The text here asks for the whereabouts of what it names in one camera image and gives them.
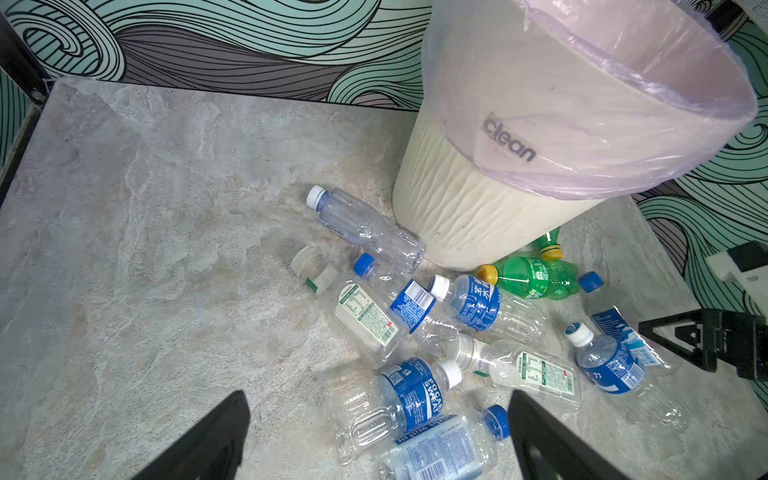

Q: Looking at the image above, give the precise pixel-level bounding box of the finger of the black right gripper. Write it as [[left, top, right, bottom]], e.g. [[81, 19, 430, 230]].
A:
[[638, 309, 714, 360]]

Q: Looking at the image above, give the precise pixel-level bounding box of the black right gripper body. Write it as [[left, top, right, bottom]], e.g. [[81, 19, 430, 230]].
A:
[[713, 310, 767, 381]]

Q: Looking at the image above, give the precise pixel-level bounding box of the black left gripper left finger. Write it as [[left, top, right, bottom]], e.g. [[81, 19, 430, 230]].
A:
[[134, 390, 250, 479]]

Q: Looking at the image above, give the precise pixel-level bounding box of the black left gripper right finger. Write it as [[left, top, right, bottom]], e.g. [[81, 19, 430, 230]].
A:
[[507, 390, 627, 479]]

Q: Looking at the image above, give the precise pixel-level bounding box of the blue label bottle white cap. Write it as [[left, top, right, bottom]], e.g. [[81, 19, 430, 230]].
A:
[[564, 322, 690, 435]]

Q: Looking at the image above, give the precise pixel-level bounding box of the clear bottle blue cap label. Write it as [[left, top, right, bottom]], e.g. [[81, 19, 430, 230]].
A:
[[377, 404, 510, 480]]

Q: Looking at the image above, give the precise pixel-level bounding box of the Pocari bottle blue label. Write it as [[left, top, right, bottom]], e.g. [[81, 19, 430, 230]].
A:
[[326, 357, 463, 465]]

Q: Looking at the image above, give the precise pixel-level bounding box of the clear bottle green white label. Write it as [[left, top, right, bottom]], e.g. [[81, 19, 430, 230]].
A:
[[291, 246, 407, 368]]

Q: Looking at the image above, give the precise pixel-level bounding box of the pink bin liner bag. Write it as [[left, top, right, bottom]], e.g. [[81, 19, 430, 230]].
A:
[[422, 1, 758, 200]]

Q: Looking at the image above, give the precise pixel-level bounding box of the cream ribbed trash bin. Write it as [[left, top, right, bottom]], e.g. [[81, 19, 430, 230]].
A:
[[392, 104, 602, 271]]

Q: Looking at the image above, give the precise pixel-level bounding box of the green bottle yellow cap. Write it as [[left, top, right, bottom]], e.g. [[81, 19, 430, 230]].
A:
[[475, 256, 581, 300]]

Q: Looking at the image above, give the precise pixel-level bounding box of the clear bottle blue striped label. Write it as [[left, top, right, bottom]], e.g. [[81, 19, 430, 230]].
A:
[[353, 253, 460, 357]]

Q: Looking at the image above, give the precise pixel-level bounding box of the clear bottle white cap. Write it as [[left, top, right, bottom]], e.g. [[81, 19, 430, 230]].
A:
[[305, 185, 426, 273]]

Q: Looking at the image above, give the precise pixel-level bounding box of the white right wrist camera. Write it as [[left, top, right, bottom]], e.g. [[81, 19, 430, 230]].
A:
[[705, 240, 767, 305]]

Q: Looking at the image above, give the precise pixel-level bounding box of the black frame post left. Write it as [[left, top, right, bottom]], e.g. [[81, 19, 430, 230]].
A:
[[1, 15, 52, 105]]

